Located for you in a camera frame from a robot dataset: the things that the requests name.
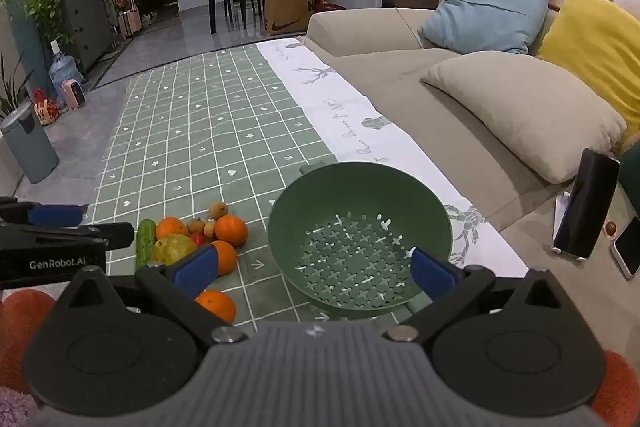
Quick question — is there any yellow pillow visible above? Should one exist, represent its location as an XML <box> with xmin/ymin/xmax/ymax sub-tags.
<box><xmin>536</xmin><ymin>0</ymin><xmax>640</xmax><ymax>144</ymax></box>

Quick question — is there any white phone stand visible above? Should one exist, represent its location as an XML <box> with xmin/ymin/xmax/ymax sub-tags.
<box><xmin>551</xmin><ymin>192</ymin><xmax>589</xmax><ymax>264</ymax></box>

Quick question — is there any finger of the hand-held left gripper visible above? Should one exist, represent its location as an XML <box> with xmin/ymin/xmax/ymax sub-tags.
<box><xmin>0</xmin><ymin>196</ymin><xmax>89</xmax><ymax>228</ymax></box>
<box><xmin>0</xmin><ymin>221</ymin><xmax>136</xmax><ymax>252</ymax></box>

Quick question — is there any orange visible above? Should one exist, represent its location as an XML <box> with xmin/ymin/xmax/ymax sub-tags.
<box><xmin>195</xmin><ymin>290</ymin><xmax>237</xmax><ymax>324</ymax></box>
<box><xmin>155</xmin><ymin>217</ymin><xmax>190</xmax><ymax>241</ymax></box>
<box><xmin>215</xmin><ymin>215</ymin><xmax>249</xmax><ymax>247</ymax></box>
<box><xmin>210</xmin><ymin>240</ymin><xmax>238</xmax><ymax>277</ymax></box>

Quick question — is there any blue water jug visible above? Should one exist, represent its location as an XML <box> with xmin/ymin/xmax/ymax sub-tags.
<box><xmin>48</xmin><ymin>39</ymin><xmax>84</xmax><ymax>96</ymax></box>

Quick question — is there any brown paper bag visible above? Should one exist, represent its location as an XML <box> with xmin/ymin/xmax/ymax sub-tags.
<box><xmin>264</xmin><ymin>0</ymin><xmax>316</xmax><ymax>38</ymax></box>

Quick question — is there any yellow-green pomelo fruit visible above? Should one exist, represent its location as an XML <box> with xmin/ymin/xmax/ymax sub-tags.
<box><xmin>153</xmin><ymin>234</ymin><xmax>200</xmax><ymax>266</ymax></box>

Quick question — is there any green cucumber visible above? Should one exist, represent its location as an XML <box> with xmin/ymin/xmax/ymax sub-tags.
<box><xmin>135</xmin><ymin>218</ymin><xmax>158</xmax><ymax>271</ymax></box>

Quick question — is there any grey drawer cabinet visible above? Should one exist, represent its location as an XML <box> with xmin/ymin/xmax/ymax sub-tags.
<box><xmin>60</xmin><ymin>0</ymin><xmax>115</xmax><ymax>70</ymax></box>

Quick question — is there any beige pillow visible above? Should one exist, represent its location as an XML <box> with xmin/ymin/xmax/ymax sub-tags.
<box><xmin>421</xmin><ymin>52</ymin><xmax>629</xmax><ymax>186</ymax></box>

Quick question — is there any white smartphone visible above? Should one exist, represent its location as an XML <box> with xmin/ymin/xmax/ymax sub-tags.
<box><xmin>610</xmin><ymin>217</ymin><xmax>640</xmax><ymax>281</ymax></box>

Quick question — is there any green checked tablecloth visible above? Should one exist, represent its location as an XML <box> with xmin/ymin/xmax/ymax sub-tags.
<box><xmin>80</xmin><ymin>44</ymin><xmax>416</xmax><ymax>333</ymax></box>

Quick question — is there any orange fleece clothing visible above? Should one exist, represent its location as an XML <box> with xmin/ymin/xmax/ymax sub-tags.
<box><xmin>0</xmin><ymin>291</ymin><xmax>59</xmax><ymax>396</ymax></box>
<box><xmin>590</xmin><ymin>349</ymin><xmax>640</xmax><ymax>427</ymax></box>

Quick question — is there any black smartphone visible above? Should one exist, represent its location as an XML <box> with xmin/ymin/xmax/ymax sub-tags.
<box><xmin>552</xmin><ymin>148</ymin><xmax>621</xmax><ymax>259</ymax></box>

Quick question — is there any pink fuzzy cloth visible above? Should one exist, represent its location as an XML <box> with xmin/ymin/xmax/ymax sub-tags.
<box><xmin>0</xmin><ymin>386</ymin><xmax>39</xmax><ymax>427</ymax></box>

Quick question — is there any pink storage rack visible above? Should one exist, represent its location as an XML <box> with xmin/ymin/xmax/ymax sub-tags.
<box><xmin>110</xmin><ymin>0</ymin><xmax>144</xmax><ymax>40</ymax></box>

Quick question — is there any trailing green houseplant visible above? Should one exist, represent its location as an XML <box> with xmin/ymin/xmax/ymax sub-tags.
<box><xmin>22</xmin><ymin>0</ymin><xmax>106</xmax><ymax>43</ymax></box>

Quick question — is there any grey trash bin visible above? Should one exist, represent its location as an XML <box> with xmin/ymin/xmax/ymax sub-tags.
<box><xmin>0</xmin><ymin>102</ymin><xmax>60</xmax><ymax>184</ymax></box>

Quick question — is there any pink space heater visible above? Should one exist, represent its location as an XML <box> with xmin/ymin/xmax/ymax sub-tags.
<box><xmin>61</xmin><ymin>78</ymin><xmax>86</xmax><ymax>110</ymax></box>

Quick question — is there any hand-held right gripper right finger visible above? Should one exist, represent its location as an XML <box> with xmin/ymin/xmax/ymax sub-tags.
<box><xmin>382</xmin><ymin>248</ymin><xmax>581</xmax><ymax>343</ymax></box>

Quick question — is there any green colander bowl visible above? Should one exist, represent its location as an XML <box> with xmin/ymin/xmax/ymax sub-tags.
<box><xmin>267</xmin><ymin>161</ymin><xmax>454</xmax><ymax>321</ymax></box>

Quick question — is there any long-leaf potted plant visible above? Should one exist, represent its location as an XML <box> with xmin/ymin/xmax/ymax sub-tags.
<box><xmin>0</xmin><ymin>52</ymin><xmax>34</xmax><ymax>118</ymax></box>

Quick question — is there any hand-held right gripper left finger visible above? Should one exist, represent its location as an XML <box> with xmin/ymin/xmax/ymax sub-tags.
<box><xmin>57</xmin><ymin>243</ymin><xmax>248</xmax><ymax>349</ymax></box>

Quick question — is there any dark green cloth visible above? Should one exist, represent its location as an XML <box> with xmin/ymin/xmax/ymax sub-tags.
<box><xmin>619</xmin><ymin>146</ymin><xmax>640</xmax><ymax>208</ymax></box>

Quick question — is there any light blue pillow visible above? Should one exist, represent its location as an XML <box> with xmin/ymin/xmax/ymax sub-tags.
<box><xmin>417</xmin><ymin>0</ymin><xmax>555</xmax><ymax>56</ymax></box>

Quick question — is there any beige sofa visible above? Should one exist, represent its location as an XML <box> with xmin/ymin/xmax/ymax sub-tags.
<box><xmin>302</xmin><ymin>7</ymin><xmax>640</xmax><ymax>329</ymax></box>

